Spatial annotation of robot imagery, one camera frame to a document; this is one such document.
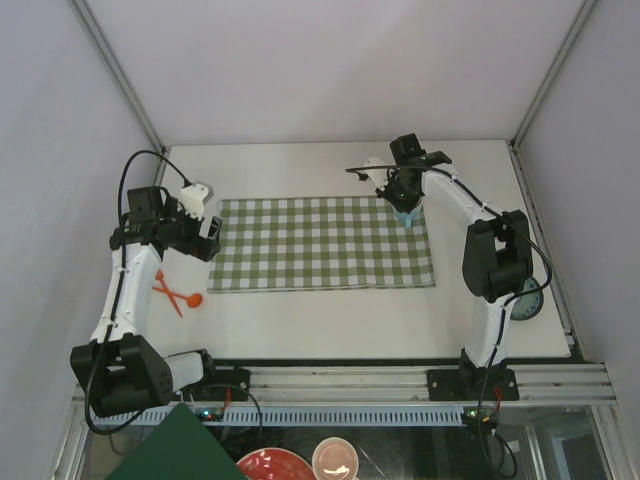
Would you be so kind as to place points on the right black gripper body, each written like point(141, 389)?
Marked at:
point(404, 198)

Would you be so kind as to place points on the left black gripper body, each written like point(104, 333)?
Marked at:
point(183, 230)

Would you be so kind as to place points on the light blue mug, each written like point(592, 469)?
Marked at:
point(407, 210)

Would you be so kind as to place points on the orange plastic fork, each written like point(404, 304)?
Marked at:
point(162, 287)

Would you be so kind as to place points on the orange plastic spoon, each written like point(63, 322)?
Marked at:
point(192, 301)

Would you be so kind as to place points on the green white checkered cloth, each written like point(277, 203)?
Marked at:
point(325, 243)

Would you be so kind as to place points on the blue patterned plate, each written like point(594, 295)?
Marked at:
point(530, 304)

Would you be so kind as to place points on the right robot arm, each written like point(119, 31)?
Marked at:
point(496, 260)

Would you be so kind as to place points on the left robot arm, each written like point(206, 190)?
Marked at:
point(119, 370)

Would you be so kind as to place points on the green board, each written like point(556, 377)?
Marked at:
point(180, 447)

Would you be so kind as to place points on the red plate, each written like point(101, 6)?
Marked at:
point(273, 463)

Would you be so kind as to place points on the pink bowl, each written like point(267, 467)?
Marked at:
point(335, 458)

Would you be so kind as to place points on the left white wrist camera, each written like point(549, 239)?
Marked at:
point(194, 198)

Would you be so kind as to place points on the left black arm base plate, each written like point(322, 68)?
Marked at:
point(217, 385)

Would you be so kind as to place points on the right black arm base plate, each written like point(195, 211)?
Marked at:
point(456, 385)

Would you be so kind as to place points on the aluminium frame rail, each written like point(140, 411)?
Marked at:
point(538, 385)

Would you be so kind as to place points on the perforated grey cable tray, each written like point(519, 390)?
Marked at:
point(324, 416)

